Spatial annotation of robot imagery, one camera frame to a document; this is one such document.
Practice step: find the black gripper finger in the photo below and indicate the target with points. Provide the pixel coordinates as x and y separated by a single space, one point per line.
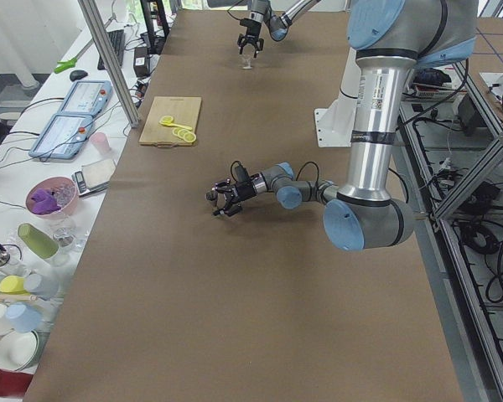
226 209
223 184
240 44
258 47

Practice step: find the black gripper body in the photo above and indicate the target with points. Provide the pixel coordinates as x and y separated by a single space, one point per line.
242 191
251 29

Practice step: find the steel double jigger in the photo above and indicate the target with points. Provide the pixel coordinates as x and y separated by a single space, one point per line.
212 196

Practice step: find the small clear glass measuring cup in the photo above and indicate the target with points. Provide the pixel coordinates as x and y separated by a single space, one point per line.
246 61

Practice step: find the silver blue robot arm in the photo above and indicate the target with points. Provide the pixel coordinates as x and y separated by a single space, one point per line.
391 39
261 14

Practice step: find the pink plastic cup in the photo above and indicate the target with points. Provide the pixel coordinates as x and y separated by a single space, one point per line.
100 142

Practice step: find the yellow cup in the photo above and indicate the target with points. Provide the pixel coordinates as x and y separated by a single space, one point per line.
13 285

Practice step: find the light blue cup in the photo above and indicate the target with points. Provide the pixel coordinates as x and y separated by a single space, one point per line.
23 317

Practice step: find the lemon slice end of row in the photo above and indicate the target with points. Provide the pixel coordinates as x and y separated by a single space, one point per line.
189 137

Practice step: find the lemon slice middle of row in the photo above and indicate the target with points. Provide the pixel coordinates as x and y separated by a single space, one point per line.
183 133

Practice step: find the yellow plastic knife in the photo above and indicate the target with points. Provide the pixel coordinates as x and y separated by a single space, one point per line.
177 125

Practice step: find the bamboo cutting board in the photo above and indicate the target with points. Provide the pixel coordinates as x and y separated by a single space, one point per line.
185 110

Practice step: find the lemon slice top of pair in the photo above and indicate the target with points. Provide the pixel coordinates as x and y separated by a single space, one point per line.
166 119

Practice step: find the teach pendant far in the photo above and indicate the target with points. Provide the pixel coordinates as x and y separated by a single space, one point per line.
86 97

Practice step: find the teach pendant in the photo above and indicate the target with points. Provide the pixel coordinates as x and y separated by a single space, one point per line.
62 137
86 97

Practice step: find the teach pendant near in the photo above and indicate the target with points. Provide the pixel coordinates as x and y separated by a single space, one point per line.
62 137

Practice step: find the pink bowl with purple cloth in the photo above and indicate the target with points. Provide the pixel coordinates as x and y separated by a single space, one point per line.
52 197

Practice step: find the green tumbler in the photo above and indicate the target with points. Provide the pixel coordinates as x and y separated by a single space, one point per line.
37 241

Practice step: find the white bowl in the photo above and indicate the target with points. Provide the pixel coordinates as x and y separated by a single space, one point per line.
19 350

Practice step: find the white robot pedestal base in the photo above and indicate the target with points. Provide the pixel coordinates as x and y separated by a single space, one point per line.
334 125

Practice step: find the aluminium frame post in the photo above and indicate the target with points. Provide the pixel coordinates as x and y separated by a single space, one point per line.
94 23

